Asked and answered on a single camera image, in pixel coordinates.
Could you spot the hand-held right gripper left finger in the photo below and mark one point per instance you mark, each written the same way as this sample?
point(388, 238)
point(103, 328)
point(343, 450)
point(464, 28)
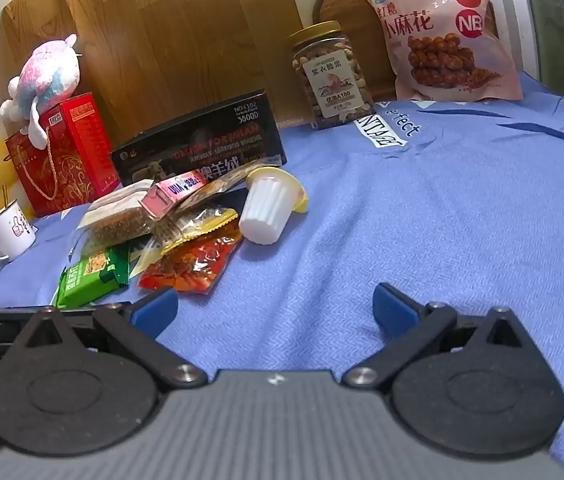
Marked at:
point(154, 306)

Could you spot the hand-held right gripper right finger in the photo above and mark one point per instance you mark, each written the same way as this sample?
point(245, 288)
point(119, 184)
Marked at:
point(394, 306)

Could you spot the red spicy snack packet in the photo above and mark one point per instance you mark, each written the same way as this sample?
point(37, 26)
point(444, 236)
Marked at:
point(192, 265)

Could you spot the green snack packet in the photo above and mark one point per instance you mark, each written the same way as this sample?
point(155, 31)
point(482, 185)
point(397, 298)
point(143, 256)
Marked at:
point(89, 280)

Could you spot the yellow-edged clear snack packet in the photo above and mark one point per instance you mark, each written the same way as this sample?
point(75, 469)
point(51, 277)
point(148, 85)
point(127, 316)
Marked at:
point(197, 227)

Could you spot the clear packet of brown snack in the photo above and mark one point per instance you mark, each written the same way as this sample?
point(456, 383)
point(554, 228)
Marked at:
point(117, 220)

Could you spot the pink candy packet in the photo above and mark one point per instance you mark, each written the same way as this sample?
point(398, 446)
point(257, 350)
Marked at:
point(172, 194)

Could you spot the white jelly cup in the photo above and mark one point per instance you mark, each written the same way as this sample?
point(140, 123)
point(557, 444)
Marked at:
point(262, 215)

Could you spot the yellow jelly cup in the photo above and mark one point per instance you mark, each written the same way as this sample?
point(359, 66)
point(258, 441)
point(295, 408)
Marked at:
point(301, 196)

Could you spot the black cardboard box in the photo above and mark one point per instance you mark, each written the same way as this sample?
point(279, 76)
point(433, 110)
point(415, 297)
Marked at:
point(197, 145)

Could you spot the pink bag of twisted snacks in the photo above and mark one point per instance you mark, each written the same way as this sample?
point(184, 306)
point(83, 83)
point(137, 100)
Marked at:
point(442, 35)

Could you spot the blue printed cloth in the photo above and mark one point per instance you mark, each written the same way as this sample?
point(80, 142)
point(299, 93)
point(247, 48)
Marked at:
point(412, 200)

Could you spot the white enamel mug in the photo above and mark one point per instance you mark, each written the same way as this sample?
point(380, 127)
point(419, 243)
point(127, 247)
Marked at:
point(9, 235)

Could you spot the red patterned box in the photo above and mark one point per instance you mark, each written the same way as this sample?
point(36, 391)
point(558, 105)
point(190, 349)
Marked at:
point(69, 165)

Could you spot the yellow plush toy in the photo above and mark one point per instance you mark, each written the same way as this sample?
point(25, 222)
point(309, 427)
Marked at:
point(2, 170)

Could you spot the clear jar of nuts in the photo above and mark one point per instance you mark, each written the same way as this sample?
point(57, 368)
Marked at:
point(334, 80)

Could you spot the pink and blue plush toy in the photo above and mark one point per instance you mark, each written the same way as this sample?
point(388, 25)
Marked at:
point(49, 75)

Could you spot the wooden board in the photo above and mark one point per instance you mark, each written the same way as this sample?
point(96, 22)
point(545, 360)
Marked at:
point(162, 35)

